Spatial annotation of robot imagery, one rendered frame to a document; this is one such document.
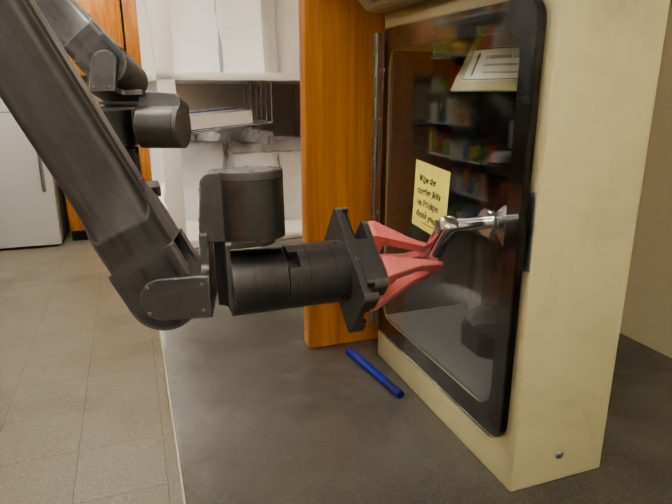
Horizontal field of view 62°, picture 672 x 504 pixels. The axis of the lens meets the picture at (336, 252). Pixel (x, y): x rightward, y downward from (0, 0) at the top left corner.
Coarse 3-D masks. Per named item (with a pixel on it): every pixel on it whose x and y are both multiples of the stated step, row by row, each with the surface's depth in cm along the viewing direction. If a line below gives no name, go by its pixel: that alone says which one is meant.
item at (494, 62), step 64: (512, 0) 46; (384, 64) 70; (448, 64) 56; (512, 64) 47; (384, 128) 71; (448, 128) 57; (512, 128) 47; (384, 192) 73; (512, 192) 48; (448, 256) 59; (512, 256) 49; (384, 320) 77; (448, 320) 61; (512, 320) 50; (448, 384) 62
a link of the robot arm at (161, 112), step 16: (96, 64) 74; (112, 64) 73; (96, 80) 73; (112, 80) 73; (112, 96) 75; (128, 96) 75; (144, 96) 75; (160, 96) 75; (176, 96) 74; (144, 112) 74; (160, 112) 74; (176, 112) 73; (144, 128) 74; (160, 128) 73; (176, 128) 73; (144, 144) 75; (160, 144) 75; (176, 144) 75
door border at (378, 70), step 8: (384, 32) 69; (384, 40) 69; (544, 40) 44; (376, 56) 71; (376, 64) 71; (376, 72) 72; (376, 104) 73; (376, 112) 73; (536, 120) 46; (376, 128) 74; (376, 136) 74; (376, 144) 74; (376, 152) 74; (376, 160) 75; (376, 168) 75; (376, 176) 75; (376, 184) 75; (376, 192) 76; (376, 200) 76; (376, 208) 76; (376, 216) 76; (520, 288) 50; (376, 312) 80; (376, 320) 80; (512, 368) 52
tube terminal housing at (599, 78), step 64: (448, 0) 57; (576, 0) 43; (640, 0) 45; (576, 64) 45; (640, 64) 47; (576, 128) 46; (640, 128) 48; (576, 192) 48; (640, 192) 50; (576, 256) 50; (576, 320) 52; (512, 384) 53; (576, 384) 54; (512, 448) 54; (576, 448) 57
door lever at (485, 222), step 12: (444, 216) 50; (480, 216) 53; (492, 216) 51; (444, 228) 50; (456, 228) 50; (468, 228) 51; (480, 228) 51; (492, 228) 51; (432, 240) 52; (444, 240) 51; (432, 252) 53
